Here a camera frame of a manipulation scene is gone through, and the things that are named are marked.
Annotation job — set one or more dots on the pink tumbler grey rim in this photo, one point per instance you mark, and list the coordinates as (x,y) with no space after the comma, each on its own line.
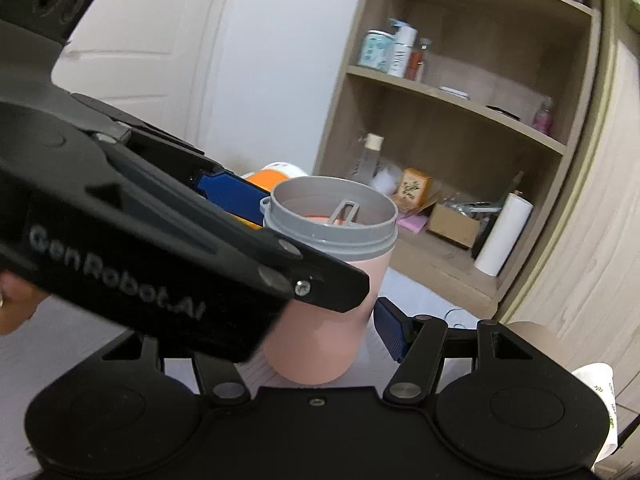
(347,232)

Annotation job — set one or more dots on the wooden shelf unit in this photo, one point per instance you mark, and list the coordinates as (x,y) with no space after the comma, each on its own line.
(467,122)

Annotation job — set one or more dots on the white paper towel roll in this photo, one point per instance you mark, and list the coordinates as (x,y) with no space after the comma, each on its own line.
(504,235)

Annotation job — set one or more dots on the white spray bottle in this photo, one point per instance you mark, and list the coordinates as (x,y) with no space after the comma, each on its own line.
(404,39)

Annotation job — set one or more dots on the pink small bottle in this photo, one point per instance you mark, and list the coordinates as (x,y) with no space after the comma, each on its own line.
(543,117)

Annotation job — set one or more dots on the brown printed carton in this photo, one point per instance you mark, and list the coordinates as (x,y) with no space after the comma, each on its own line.
(413,190)

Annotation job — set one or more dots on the white patterned cup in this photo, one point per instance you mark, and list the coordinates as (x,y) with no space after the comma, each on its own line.
(599,378)

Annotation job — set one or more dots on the person's hand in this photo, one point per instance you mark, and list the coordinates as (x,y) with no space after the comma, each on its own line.
(19,301)

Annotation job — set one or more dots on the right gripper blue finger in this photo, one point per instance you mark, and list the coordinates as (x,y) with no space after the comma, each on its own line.
(416,345)

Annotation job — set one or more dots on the small cardboard box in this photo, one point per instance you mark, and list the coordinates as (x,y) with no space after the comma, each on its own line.
(453,226)

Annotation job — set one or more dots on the brown taupe cup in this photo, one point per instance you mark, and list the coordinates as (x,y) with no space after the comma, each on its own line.
(542,339)

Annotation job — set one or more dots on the light blue canister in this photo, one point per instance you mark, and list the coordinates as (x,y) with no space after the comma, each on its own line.
(375,50)

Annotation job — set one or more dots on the pink flat pad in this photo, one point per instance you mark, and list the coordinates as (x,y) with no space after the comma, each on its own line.
(413,223)

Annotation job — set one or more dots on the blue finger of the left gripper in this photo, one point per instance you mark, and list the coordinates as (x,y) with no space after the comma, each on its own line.
(234,195)

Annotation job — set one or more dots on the orange paper cup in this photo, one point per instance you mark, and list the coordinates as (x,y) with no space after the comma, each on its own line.
(260,184)

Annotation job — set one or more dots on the clear bottle beige cap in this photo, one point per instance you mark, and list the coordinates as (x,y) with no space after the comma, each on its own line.
(367,161)

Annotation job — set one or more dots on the white door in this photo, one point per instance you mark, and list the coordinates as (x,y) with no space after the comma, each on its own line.
(149,58)

